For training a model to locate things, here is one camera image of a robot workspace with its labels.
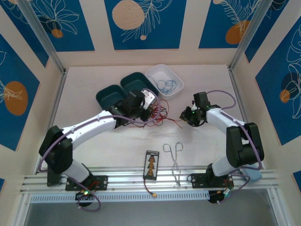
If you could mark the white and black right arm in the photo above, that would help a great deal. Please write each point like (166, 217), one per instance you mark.
(221, 117)

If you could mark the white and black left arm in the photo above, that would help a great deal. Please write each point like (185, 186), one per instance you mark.
(94, 124)

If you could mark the teal plastic bin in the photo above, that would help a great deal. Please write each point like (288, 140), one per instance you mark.
(134, 81)
(105, 96)

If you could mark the white plastic bin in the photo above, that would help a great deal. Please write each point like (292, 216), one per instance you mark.
(160, 70)

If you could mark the metal scissor tongs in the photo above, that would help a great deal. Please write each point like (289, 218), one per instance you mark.
(175, 162)

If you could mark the black board with orange connectors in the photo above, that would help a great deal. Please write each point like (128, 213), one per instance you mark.
(151, 164)

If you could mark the black controller board green light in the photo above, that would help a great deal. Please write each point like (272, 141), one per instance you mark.
(214, 199)
(82, 195)

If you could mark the aluminium side rail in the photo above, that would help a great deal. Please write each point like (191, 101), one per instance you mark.
(236, 84)
(53, 113)

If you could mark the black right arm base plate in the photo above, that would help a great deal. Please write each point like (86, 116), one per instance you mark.
(198, 181)

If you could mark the aluminium mounting rail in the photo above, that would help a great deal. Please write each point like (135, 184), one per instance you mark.
(131, 186)

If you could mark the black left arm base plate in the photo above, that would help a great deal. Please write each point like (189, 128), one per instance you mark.
(101, 183)

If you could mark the aluminium frame post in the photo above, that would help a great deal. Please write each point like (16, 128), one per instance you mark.
(42, 35)
(249, 35)

